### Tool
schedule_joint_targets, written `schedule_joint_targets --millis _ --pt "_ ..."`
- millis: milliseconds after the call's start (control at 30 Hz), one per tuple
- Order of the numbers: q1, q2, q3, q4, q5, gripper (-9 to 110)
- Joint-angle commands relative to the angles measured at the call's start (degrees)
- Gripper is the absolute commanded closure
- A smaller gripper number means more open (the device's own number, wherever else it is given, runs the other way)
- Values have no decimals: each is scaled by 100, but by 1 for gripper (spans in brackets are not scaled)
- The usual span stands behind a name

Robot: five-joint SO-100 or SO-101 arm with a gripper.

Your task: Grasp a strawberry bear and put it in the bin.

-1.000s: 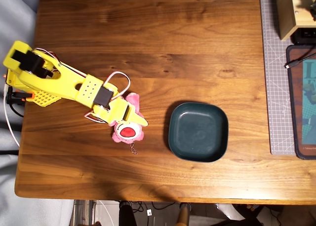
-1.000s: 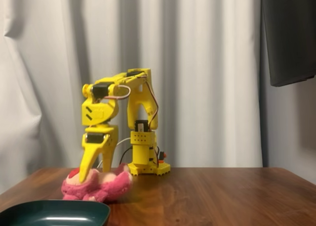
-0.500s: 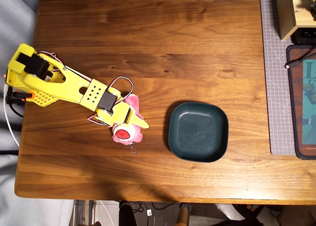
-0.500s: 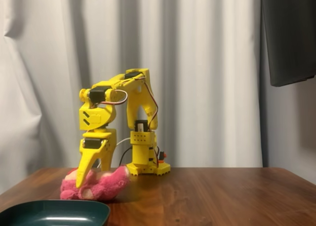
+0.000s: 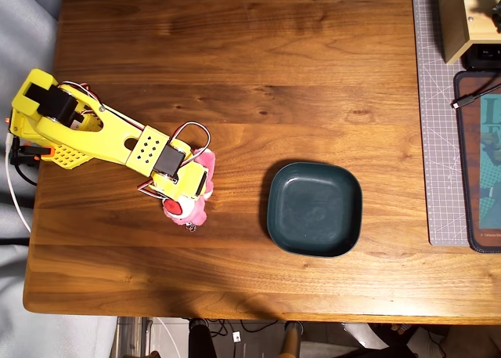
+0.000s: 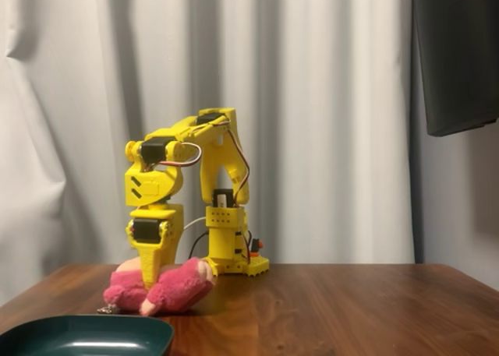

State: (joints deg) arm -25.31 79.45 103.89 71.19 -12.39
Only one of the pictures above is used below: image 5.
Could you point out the printed mouse pad dark border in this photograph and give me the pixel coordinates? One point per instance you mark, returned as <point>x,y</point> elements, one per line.
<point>471,158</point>

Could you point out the dark teal square plate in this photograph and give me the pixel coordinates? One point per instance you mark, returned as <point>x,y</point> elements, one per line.
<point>315,209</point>

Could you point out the yellow perforated robot base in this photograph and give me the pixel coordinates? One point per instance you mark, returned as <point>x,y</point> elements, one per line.
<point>68,158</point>

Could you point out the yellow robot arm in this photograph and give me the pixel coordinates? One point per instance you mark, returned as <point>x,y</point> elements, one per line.
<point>113,138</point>

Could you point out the grey cutting mat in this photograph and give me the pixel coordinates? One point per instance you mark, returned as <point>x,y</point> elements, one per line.
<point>438,138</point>

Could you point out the black electronic device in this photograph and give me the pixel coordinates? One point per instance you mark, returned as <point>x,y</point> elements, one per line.
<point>483,58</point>

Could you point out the wooden round leg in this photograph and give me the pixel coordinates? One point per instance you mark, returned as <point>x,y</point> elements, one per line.
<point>291,342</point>

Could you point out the pink strawberry bear plush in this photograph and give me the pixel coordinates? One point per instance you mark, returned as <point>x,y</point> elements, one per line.
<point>195,211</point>

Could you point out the light wooden box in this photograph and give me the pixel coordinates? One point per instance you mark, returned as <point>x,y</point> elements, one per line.
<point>454,21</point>

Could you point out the black orange table clamp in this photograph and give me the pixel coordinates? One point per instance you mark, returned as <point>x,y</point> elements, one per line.
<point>29,151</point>

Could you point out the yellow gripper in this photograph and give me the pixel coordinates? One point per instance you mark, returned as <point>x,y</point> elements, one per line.
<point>202,182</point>

